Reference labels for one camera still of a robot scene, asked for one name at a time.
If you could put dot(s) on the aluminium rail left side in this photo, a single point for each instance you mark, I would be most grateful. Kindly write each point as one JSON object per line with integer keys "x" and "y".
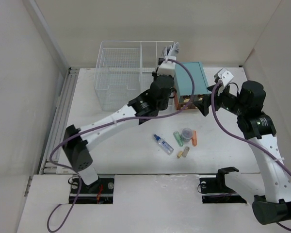
{"x": 59, "y": 122}

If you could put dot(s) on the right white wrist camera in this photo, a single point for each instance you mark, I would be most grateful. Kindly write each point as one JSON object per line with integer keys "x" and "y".
{"x": 224, "y": 75}

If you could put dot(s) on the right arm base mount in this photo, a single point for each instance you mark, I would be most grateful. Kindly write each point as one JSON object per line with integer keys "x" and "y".
{"x": 214, "y": 191}

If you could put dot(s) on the teal orange drawer box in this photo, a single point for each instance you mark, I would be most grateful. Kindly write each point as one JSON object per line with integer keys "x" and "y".
{"x": 183, "y": 83}

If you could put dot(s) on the white wire desk organizer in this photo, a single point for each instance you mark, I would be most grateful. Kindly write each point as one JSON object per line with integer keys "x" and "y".
{"x": 124, "y": 70}

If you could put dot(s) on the clear blue spray bottle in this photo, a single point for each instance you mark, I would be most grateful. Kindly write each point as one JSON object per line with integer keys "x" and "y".
{"x": 163, "y": 144}

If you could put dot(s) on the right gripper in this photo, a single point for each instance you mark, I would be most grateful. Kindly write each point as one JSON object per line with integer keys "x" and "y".
{"x": 203, "y": 105}

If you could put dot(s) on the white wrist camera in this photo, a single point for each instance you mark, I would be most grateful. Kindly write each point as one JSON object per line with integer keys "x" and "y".
{"x": 166, "y": 68}
{"x": 224, "y": 75}

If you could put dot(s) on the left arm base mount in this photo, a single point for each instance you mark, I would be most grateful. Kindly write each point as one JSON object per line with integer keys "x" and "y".
{"x": 101, "y": 193}

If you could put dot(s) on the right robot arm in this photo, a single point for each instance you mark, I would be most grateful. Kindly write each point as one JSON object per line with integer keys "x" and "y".
{"x": 273, "y": 205}

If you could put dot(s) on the clear jar of paperclips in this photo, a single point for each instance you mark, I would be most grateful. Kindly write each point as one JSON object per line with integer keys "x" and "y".
{"x": 186, "y": 135}

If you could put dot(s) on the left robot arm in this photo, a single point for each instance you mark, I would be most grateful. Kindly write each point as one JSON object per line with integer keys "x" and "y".
{"x": 138, "y": 110}

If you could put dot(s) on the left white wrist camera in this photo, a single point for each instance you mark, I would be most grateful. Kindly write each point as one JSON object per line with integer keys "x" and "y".
{"x": 166, "y": 68}

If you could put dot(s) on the green transparent case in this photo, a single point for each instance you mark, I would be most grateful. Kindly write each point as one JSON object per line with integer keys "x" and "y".
{"x": 178, "y": 138}

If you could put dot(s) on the orange transparent case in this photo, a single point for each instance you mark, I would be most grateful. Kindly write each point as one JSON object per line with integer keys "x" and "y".
{"x": 194, "y": 138}

